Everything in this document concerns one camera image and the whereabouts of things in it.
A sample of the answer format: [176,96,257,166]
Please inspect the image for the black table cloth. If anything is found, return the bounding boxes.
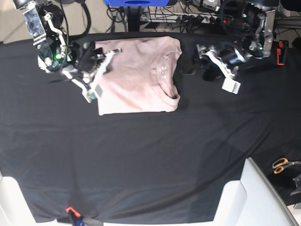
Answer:
[0,34,301,224]

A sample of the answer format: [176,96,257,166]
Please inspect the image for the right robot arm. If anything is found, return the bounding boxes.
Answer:
[14,0,122,103]

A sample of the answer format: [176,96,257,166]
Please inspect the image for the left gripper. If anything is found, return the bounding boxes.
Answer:
[197,42,252,94]

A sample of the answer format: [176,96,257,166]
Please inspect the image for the orange black clamp right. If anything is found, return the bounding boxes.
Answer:
[276,40,289,66]

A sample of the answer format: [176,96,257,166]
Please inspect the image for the white table frame right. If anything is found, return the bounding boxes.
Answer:
[213,157,298,226]

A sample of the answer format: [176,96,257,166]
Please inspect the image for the orange black clamp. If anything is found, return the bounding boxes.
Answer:
[65,206,86,226]
[276,40,289,66]

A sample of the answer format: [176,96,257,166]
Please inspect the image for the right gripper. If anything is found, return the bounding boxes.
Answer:
[61,41,123,103]

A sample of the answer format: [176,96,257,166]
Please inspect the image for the pale pink T-shirt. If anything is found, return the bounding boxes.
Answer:
[96,36,182,116]

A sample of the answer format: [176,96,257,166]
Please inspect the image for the orange handled scissors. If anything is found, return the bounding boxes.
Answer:
[272,158,301,174]

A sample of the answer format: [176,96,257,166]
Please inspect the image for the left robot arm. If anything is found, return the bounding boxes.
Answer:
[196,0,278,94]

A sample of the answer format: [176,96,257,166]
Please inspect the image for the white table frame left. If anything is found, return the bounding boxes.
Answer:
[0,175,57,226]

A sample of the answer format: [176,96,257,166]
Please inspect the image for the white power strip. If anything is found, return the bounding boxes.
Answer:
[140,12,227,24]

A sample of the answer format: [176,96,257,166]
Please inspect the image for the blue box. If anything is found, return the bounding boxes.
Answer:
[104,0,169,7]

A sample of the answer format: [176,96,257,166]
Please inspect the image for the black table leg post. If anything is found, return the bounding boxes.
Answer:
[125,7,143,32]

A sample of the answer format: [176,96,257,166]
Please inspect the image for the white table frame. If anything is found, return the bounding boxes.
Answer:
[213,157,298,226]
[0,175,57,226]

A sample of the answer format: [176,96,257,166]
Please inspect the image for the orange black clamp bottom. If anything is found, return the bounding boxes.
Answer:
[65,206,86,226]

